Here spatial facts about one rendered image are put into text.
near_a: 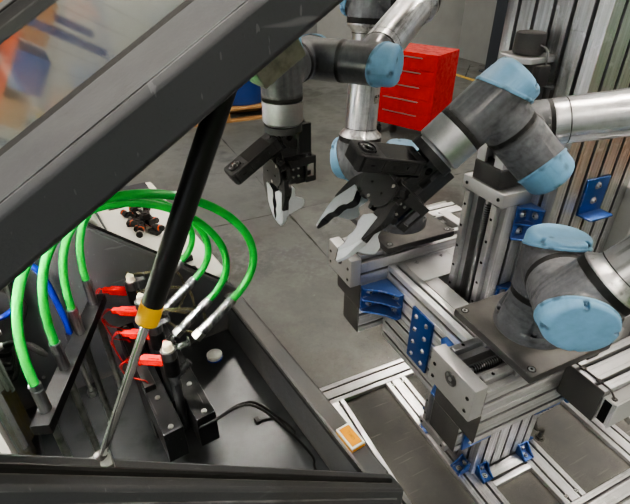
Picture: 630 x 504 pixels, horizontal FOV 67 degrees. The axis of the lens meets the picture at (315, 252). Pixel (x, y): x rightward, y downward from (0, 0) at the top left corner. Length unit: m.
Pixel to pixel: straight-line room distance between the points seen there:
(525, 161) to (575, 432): 1.50
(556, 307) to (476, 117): 0.33
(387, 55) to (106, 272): 0.73
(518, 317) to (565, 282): 0.20
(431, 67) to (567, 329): 4.14
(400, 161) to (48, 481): 0.53
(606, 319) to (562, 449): 1.21
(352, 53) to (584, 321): 0.59
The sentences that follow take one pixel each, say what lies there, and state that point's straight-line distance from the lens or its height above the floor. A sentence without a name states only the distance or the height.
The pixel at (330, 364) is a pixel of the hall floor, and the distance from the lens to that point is 2.38.
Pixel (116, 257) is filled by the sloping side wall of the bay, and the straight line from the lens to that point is 1.12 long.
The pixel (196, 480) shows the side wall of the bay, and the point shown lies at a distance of 0.57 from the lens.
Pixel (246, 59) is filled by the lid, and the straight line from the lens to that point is 0.31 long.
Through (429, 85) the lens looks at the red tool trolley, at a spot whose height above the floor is 0.59.
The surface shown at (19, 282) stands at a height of 1.34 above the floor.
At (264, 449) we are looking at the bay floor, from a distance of 1.08.
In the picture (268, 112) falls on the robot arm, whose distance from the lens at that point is 0.88.
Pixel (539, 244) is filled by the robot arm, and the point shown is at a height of 1.26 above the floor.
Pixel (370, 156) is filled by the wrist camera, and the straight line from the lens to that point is 0.64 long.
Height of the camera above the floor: 1.72
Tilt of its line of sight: 33 degrees down
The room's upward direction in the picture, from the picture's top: straight up
